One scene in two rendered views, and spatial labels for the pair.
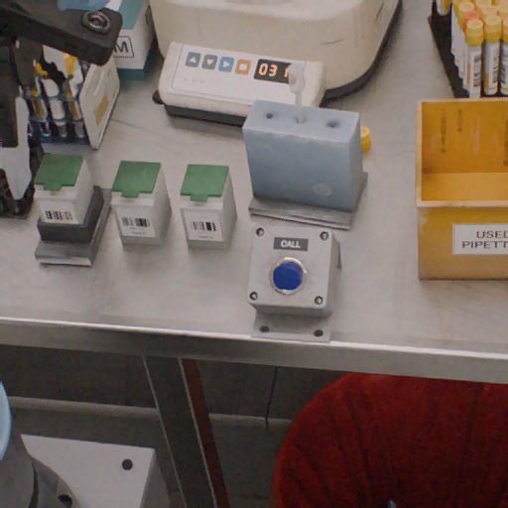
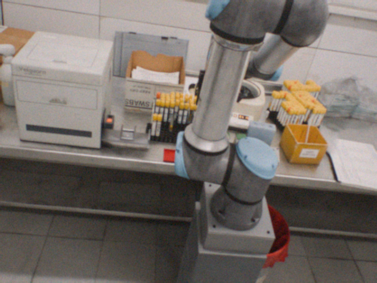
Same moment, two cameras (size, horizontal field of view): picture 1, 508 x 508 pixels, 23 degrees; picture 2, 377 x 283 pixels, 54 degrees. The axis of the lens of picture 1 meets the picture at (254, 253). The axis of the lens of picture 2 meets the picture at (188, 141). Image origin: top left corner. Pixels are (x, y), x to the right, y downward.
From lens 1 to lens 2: 0.74 m
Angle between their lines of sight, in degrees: 22
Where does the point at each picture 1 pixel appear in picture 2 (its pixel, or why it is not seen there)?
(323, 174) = (266, 138)
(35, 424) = (113, 227)
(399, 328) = (289, 172)
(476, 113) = (297, 127)
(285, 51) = (246, 112)
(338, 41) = (258, 111)
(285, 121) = (259, 124)
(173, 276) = not seen: hidden behind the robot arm
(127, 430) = (141, 228)
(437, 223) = (299, 148)
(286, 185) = not seen: hidden behind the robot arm
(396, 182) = (274, 144)
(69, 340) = not seen: hidden behind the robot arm
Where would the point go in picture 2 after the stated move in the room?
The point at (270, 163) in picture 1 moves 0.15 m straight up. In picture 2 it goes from (253, 135) to (263, 101)
